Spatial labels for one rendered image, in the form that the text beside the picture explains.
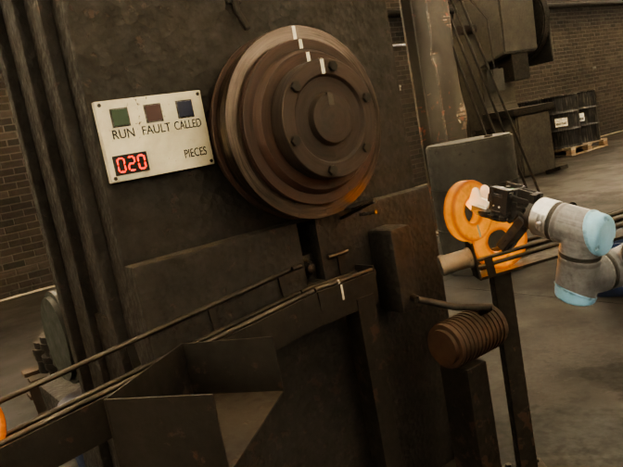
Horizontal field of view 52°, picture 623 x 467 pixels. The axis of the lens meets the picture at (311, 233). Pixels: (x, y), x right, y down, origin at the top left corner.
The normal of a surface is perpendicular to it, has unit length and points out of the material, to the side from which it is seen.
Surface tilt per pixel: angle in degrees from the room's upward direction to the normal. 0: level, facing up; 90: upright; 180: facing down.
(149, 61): 90
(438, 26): 90
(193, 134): 90
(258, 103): 71
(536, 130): 90
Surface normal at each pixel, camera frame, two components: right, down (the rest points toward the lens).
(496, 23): -0.84, 0.23
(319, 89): 0.59, 0.01
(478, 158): -0.06, 0.16
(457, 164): -0.50, 0.22
